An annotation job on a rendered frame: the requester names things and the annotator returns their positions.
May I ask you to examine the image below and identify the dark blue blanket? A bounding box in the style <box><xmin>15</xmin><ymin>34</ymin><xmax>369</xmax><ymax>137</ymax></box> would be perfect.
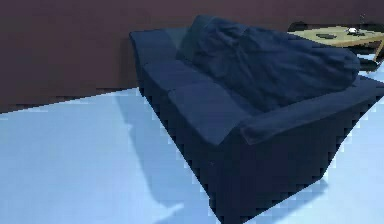
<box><xmin>175</xmin><ymin>14</ymin><xmax>362</xmax><ymax>113</ymax></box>

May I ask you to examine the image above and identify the black remote control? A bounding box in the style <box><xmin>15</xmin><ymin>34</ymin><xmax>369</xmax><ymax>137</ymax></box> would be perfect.
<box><xmin>315</xmin><ymin>32</ymin><xmax>338</xmax><ymax>40</ymax></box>

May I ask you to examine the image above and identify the light wooden table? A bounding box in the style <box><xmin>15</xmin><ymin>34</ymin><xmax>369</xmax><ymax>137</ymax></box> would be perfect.
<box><xmin>288</xmin><ymin>25</ymin><xmax>384</xmax><ymax>63</ymax></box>

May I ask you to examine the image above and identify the dark blue sofa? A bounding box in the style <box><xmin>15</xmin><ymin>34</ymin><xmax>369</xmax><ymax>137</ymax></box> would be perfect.
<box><xmin>128</xmin><ymin>14</ymin><xmax>384</xmax><ymax>224</ymax></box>

